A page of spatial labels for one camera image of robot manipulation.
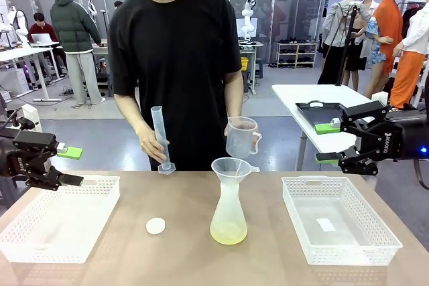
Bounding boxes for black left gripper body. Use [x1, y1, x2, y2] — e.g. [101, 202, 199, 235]
[0, 135, 52, 180]

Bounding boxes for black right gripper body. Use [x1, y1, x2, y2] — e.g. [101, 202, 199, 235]
[368, 115, 429, 163]

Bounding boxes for white perforated plastic basket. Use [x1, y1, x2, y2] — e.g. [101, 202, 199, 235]
[0, 175, 121, 264]
[281, 175, 403, 266]

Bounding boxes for white round flask cap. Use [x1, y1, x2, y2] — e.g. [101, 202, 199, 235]
[145, 218, 166, 234]

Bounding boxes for clear plastic graduated cylinder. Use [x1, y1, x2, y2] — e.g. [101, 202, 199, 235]
[150, 106, 176, 175]

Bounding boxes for clear plastic measuring beaker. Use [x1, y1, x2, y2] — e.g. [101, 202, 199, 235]
[225, 116, 263, 159]

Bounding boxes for clear plastic funnel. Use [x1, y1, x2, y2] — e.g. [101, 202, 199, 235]
[210, 157, 261, 188]

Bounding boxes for translucent plastic erlenmeyer flask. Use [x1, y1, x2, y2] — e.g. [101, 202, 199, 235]
[209, 175, 249, 245]

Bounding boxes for person's left forearm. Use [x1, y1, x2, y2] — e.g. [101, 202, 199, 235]
[224, 70, 244, 125]

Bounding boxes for person's right forearm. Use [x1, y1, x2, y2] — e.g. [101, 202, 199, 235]
[115, 93, 154, 137]

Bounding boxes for person's right hand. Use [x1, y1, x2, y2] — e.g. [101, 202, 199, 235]
[137, 126, 169, 163]

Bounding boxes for person's left hand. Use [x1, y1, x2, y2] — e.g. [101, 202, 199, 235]
[223, 119, 263, 145]

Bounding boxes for black plastic tray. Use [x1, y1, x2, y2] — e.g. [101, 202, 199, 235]
[295, 100, 346, 130]

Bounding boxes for white side table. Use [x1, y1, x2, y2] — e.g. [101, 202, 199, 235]
[271, 83, 393, 171]

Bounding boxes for mannequin in orange trousers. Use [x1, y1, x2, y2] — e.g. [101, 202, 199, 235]
[390, 0, 429, 115]

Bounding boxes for black tripod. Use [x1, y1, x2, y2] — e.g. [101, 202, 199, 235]
[334, 1, 361, 86]

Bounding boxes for long white desk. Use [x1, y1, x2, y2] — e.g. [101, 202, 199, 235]
[0, 46, 63, 102]

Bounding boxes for white shoe rack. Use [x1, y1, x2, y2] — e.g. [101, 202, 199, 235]
[276, 41, 318, 68]

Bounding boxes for mannequin in grey shirt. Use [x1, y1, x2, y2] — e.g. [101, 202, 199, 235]
[318, 0, 373, 86]

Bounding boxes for mannequin in orange dress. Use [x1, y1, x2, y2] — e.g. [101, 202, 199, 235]
[363, 0, 408, 100]

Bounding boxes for silver laptop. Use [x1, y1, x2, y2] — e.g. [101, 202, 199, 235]
[30, 33, 60, 45]

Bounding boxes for white framed workbench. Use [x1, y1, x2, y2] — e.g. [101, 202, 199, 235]
[92, 43, 113, 96]

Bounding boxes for dark garments on rack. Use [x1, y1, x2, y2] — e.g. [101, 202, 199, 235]
[398, 1, 428, 34]

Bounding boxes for seated man in red sweater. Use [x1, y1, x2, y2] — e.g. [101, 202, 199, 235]
[27, 12, 68, 79]

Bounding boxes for man in green puffer jacket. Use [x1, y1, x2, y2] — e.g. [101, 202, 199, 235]
[50, 0, 105, 105]

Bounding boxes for person in black t-shirt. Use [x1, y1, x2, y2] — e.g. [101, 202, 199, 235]
[107, 0, 244, 171]

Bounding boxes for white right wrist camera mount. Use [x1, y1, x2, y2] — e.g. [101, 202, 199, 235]
[371, 91, 389, 108]

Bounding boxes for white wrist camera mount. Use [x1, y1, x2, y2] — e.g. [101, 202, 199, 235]
[371, 91, 389, 108]
[20, 103, 43, 133]

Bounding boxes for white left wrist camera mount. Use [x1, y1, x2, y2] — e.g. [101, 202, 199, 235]
[20, 103, 43, 133]

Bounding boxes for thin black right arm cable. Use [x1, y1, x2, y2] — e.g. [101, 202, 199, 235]
[413, 160, 429, 190]

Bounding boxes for white background robot with hoses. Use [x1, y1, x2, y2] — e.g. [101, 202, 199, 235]
[0, 6, 31, 49]

